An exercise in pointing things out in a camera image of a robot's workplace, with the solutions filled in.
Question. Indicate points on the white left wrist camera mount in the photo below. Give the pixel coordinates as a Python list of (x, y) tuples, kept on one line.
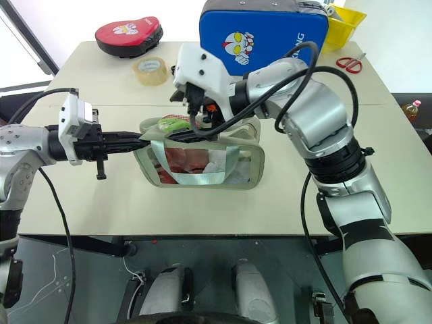
[(69, 111)]

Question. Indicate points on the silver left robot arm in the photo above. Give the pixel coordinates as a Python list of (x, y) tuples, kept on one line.
[(20, 141)]

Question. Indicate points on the silver right robot leg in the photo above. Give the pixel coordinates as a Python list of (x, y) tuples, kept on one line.
[(251, 290)]

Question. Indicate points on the silver robot leg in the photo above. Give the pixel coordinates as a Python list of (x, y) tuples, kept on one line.
[(251, 290), (165, 290)]

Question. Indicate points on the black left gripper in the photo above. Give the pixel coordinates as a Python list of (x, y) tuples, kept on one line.
[(91, 143)]

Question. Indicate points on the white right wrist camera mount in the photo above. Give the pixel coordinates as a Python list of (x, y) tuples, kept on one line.
[(209, 71)]

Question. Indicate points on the black metal frame bar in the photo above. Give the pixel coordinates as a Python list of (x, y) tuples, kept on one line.
[(44, 64)]

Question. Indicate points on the yellow plastic bin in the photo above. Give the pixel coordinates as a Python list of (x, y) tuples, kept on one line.
[(337, 33)]

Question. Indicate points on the green snack packet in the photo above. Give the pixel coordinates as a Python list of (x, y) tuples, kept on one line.
[(172, 124)]

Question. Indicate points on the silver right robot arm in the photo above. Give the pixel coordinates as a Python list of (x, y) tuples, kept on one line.
[(320, 101)]

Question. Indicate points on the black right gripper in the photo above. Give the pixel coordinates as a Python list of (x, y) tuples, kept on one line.
[(211, 118)]

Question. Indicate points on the red packet inside pouch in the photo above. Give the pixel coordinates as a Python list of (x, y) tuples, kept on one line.
[(179, 162)]

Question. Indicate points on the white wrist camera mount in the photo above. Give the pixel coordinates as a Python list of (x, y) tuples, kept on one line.
[(69, 111), (209, 71)]

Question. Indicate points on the yellow oil bottle pink cap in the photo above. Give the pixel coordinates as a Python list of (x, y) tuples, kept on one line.
[(410, 112)]

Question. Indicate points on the silver left robot leg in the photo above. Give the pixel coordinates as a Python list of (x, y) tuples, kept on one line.
[(165, 290)]

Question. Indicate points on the blue cartoon kick pad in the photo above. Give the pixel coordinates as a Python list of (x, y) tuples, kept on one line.
[(270, 30)]

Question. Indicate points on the black floor clamp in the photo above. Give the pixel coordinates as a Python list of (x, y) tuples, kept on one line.
[(322, 307)]

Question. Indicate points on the red boxing focus pad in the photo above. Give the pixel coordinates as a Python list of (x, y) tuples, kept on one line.
[(128, 32)]

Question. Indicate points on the clear packing tape roll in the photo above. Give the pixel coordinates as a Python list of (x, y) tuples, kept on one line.
[(148, 79)]

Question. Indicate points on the black table crossbar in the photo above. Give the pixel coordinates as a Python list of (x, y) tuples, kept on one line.
[(101, 248)]

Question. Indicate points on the beige transparent tote bag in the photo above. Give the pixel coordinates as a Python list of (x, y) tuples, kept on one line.
[(249, 131)]

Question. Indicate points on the white packet inside pouch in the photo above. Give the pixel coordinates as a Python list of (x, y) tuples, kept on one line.
[(216, 165)]

